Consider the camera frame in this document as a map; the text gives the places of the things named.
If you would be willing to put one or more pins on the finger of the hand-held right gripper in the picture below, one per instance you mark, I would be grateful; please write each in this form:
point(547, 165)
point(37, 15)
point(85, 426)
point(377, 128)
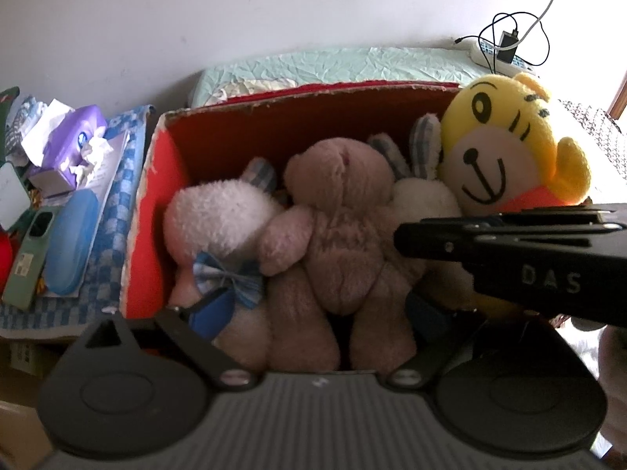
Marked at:
point(563, 210)
point(431, 242)

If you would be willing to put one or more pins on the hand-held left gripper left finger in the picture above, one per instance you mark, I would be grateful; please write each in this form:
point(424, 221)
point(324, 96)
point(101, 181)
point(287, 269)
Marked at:
point(213, 313)

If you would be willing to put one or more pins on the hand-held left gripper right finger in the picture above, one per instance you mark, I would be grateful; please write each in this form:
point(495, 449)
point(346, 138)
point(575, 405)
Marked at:
point(426, 314)

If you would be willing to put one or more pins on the white bunny plush toy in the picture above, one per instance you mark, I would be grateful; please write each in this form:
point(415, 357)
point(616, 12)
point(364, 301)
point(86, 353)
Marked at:
point(426, 200)

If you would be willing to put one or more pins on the pink teddy bear plush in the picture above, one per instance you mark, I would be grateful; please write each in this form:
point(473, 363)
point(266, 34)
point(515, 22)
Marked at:
point(343, 235)

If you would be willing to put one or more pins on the yellow tiger plush toy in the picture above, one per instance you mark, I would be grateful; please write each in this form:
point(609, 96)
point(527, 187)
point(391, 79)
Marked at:
point(490, 156)

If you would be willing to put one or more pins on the red cardboard box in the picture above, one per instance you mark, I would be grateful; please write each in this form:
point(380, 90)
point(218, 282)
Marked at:
point(161, 235)

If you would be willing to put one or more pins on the white bunny plush blue bow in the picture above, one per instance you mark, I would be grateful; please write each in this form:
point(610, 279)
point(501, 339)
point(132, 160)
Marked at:
point(215, 215)

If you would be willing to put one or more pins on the white power strip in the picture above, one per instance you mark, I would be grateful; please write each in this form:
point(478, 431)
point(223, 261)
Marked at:
point(524, 66)

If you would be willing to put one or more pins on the blue checkered cloth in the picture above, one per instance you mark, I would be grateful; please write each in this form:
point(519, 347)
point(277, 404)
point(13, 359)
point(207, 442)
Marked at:
point(117, 196)

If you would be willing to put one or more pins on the blue glasses case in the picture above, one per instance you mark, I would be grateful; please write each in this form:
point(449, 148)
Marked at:
point(73, 240)

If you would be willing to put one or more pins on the black charger adapter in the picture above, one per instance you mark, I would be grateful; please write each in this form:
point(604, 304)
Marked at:
point(508, 44)

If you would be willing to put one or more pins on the green phone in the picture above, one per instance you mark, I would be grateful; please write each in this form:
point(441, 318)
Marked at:
point(29, 264)

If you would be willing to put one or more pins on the brown cardboard box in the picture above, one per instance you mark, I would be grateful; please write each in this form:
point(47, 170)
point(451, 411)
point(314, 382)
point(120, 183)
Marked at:
point(24, 362)

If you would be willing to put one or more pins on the pastel printed blanket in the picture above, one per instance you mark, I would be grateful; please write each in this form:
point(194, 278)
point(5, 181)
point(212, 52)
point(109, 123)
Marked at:
point(343, 63)

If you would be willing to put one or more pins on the small grey box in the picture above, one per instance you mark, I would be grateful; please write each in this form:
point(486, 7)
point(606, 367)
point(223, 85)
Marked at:
point(51, 179)

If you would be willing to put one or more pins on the red object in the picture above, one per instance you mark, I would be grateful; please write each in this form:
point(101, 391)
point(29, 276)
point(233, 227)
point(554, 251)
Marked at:
point(4, 264)

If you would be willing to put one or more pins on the purple tissue pack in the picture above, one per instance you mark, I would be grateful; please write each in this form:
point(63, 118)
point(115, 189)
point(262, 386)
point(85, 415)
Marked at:
point(73, 132)

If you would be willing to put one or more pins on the small white device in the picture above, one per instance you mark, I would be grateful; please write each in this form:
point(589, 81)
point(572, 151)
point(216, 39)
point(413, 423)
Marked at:
point(12, 196)

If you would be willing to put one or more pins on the crumpled white tissue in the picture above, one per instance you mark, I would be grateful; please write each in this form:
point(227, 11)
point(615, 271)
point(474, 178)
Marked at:
point(41, 132)

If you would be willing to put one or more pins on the dark green bag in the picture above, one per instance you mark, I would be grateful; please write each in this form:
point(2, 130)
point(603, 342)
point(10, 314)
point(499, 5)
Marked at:
point(7, 107)

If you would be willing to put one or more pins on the wooden door frame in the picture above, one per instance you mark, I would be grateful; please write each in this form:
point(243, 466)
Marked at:
point(621, 100)

